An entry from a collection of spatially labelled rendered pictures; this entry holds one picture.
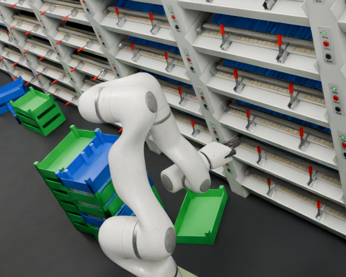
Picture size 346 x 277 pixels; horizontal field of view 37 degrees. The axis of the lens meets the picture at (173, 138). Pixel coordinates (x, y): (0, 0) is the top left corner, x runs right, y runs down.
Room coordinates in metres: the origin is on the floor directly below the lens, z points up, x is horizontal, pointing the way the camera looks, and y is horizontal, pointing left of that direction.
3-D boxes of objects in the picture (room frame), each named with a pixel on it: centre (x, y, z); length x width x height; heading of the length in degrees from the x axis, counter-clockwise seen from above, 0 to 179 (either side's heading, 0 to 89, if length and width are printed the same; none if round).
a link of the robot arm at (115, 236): (1.11, 0.23, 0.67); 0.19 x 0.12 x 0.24; 56
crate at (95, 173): (1.87, 0.35, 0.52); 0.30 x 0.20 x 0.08; 134
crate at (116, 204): (1.87, 0.35, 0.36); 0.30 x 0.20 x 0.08; 134
